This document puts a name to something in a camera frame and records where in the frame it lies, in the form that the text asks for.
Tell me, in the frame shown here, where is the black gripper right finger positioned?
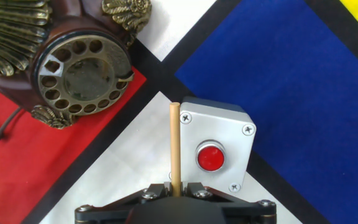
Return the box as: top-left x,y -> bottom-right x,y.
181,182 -> 278,224

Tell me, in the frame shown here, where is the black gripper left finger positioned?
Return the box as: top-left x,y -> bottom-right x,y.
75,182 -> 172,224

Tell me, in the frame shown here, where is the grey box with red button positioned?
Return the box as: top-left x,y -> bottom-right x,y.
168,95 -> 257,194

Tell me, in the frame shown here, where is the thin wooden stick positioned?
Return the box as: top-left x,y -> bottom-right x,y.
169,102 -> 182,197

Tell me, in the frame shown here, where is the brown brass rotary phone base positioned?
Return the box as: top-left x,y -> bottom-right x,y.
0,0 -> 153,130

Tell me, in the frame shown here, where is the colourful Mondrian pattern tablecloth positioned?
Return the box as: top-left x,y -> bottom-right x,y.
0,0 -> 358,224

